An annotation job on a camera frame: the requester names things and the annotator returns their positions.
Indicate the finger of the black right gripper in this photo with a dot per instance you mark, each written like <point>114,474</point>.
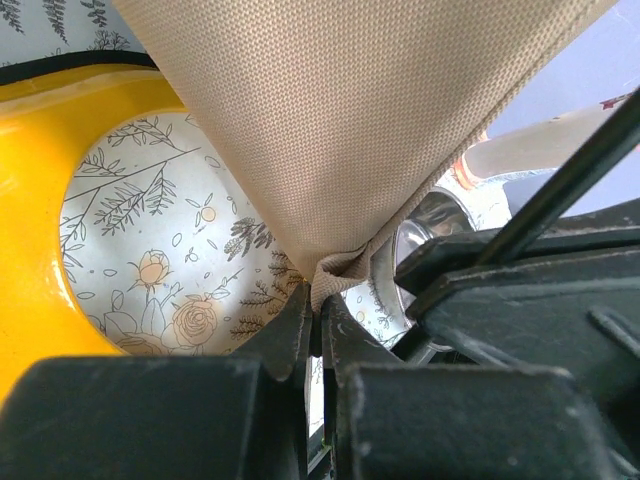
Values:
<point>571,299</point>

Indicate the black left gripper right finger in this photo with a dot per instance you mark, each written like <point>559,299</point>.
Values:
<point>387,419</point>

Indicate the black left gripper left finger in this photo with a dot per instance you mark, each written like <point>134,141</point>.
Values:
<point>237,416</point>

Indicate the black tent pole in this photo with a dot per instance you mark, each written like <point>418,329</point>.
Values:
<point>600,153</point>

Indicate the beige pet tent fabric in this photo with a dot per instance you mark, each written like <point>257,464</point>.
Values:
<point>337,117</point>

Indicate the stainless steel pet bowl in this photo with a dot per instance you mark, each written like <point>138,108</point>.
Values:
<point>439,214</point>

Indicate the pink capped bottle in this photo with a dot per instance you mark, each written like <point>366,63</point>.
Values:
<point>542,146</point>

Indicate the floral table mat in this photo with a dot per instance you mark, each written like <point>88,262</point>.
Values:
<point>123,224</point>

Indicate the yellow double bowl stand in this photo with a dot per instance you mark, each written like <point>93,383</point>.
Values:
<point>122,228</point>

